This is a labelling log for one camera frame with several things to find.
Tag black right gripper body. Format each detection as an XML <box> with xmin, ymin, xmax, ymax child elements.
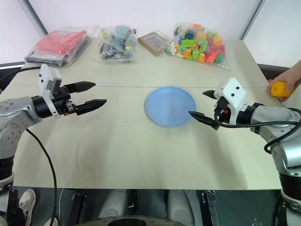
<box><xmin>213</xmin><ymin>96</ymin><xmax>230</xmax><ymax>125</ymax></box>

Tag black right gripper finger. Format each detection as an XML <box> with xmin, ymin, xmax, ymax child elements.
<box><xmin>189</xmin><ymin>111</ymin><xmax>221</xmax><ymax>130</ymax></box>
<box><xmin>202</xmin><ymin>90</ymin><xmax>218</xmax><ymax>100</ymax></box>

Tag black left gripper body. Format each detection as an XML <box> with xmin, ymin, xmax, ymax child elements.
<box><xmin>53</xmin><ymin>85</ymin><xmax>79</xmax><ymax>116</ymax></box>

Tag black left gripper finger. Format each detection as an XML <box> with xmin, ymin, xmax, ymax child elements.
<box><xmin>67</xmin><ymin>81</ymin><xmax>96</xmax><ymax>93</ymax></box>
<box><xmin>75</xmin><ymin>99</ymin><xmax>108</xmax><ymax>116</ymax></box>

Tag orange fruit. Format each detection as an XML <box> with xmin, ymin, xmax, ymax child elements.
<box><xmin>270</xmin><ymin>81</ymin><xmax>293</xmax><ymax>98</ymax></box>

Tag blue round plate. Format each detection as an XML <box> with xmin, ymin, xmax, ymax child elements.
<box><xmin>144</xmin><ymin>86</ymin><xmax>197</xmax><ymax>129</ymax></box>

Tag person's bare hand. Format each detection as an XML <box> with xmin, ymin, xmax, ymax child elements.
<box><xmin>267</xmin><ymin>59</ymin><xmax>301</xmax><ymax>102</ymax></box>

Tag plastic bag of red cloth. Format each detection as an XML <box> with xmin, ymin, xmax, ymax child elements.
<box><xmin>24</xmin><ymin>24</ymin><xmax>100</xmax><ymax>68</ymax></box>

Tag bag of colourful toy bricks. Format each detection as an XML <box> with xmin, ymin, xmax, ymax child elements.
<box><xmin>164</xmin><ymin>22</ymin><xmax>230</xmax><ymax>71</ymax></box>

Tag plastic bag of mixed parts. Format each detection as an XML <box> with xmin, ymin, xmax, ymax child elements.
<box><xmin>97</xmin><ymin>24</ymin><xmax>140</xmax><ymax>64</ymax></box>

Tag brown framed box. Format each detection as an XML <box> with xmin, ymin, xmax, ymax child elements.
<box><xmin>137</xmin><ymin>31</ymin><xmax>170</xmax><ymax>57</ymax></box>

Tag grey rounded robot leg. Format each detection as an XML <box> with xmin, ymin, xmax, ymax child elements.
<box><xmin>166</xmin><ymin>189</ymin><xmax>195</xmax><ymax>226</ymax></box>
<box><xmin>98</xmin><ymin>189</ymin><xmax>129</xmax><ymax>219</ymax></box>

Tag white sneaker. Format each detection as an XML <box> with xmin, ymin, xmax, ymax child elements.
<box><xmin>18</xmin><ymin>188</ymin><xmax>37</xmax><ymax>226</ymax></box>

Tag dark rounded robot torso rim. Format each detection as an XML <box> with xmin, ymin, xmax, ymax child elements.
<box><xmin>81</xmin><ymin>217</ymin><xmax>195</xmax><ymax>226</ymax></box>

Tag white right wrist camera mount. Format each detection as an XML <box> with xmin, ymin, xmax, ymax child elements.
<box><xmin>215</xmin><ymin>77</ymin><xmax>248</xmax><ymax>125</ymax></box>

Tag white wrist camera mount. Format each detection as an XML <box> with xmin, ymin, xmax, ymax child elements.
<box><xmin>38</xmin><ymin>63</ymin><xmax>63</xmax><ymax>118</ymax></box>
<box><xmin>215</xmin><ymin>77</ymin><xmax>248</xmax><ymax>125</ymax></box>

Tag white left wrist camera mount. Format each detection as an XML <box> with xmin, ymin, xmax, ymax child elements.
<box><xmin>38</xmin><ymin>63</ymin><xmax>63</xmax><ymax>118</ymax></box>

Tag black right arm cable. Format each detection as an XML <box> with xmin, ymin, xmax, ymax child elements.
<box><xmin>213</xmin><ymin>97</ymin><xmax>301</xmax><ymax>155</ymax></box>

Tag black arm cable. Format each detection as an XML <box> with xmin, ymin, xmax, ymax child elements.
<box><xmin>213</xmin><ymin>97</ymin><xmax>301</xmax><ymax>155</ymax></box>
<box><xmin>25</xmin><ymin>128</ymin><xmax>58</xmax><ymax>226</ymax></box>

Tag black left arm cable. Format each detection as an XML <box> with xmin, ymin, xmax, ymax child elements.
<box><xmin>25</xmin><ymin>128</ymin><xmax>58</xmax><ymax>226</ymax></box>

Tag grey metal frame post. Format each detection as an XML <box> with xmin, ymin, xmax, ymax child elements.
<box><xmin>239</xmin><ymin>0</ymin><xmax>266</xmax><ymax>40</ymax></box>
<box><xmin>23</xmin><ymin>0</ymin><xmax>49</xmax><ymax>38</ymax></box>

